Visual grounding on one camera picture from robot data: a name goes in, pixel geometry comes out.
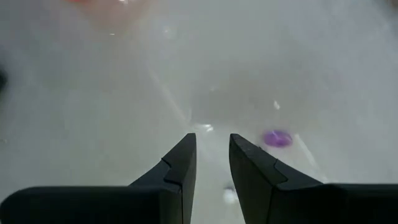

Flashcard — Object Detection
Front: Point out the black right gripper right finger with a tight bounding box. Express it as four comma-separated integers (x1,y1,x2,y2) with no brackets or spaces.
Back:
229,134,398,224

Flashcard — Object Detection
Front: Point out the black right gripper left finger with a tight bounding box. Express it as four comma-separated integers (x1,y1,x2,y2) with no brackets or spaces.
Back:
0,133,197,224

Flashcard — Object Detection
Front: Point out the purple plastic witch hat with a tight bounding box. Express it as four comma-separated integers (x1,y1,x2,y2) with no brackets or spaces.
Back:
262,129,294,148

